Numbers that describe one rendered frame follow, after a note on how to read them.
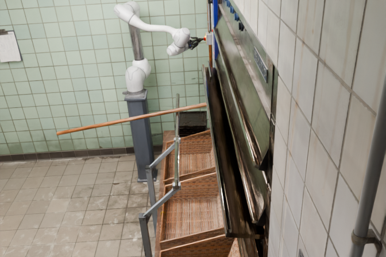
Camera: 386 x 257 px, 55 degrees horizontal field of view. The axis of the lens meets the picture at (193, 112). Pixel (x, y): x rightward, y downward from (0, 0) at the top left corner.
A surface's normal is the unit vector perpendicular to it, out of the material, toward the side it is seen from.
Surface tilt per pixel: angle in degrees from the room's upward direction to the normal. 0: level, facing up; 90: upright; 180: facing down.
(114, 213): 0
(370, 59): 90
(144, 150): 90
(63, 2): 90
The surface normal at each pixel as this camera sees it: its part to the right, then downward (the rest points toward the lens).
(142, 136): 0.00, 0.47
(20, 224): -0.05, -0.88
